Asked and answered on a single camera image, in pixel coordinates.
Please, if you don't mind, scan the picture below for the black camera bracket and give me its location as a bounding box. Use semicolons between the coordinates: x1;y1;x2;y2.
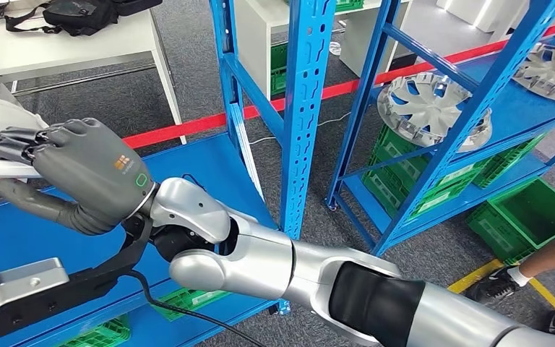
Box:
0;215;154;340

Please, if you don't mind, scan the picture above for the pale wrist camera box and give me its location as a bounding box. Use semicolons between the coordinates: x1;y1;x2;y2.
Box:
0;257;71;320

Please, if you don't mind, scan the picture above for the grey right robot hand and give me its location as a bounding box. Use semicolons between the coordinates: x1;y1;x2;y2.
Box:
0;117;156;236

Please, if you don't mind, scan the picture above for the black bag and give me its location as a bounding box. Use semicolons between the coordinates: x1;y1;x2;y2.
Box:
3;0;119;38

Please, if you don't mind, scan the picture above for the white cabinet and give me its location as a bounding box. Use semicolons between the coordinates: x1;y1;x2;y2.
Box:
340;0;415;77
233;0;307;101

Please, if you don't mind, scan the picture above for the open green plastic crate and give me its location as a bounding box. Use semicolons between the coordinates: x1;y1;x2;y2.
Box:
466;178;555;265

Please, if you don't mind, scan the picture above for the red barrier tape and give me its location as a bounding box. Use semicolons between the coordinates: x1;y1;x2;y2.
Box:
0;21;555;190

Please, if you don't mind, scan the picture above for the blue metal shelf rack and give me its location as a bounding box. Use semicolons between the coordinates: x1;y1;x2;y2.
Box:
326;0;555;257
0;0;338;347

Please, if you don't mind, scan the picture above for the black camera cable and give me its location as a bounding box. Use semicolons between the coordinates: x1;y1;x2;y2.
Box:
129;270;264;347

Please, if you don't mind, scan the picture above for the white floor cable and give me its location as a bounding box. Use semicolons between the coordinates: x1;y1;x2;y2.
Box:
249;112;353;145

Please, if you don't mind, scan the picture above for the silver wheel hubcap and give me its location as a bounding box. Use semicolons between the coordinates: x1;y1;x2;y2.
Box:
512;43;555;106
377;72;493;153

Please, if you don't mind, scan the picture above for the white table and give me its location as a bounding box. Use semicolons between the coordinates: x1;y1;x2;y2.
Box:
0;0;187;145

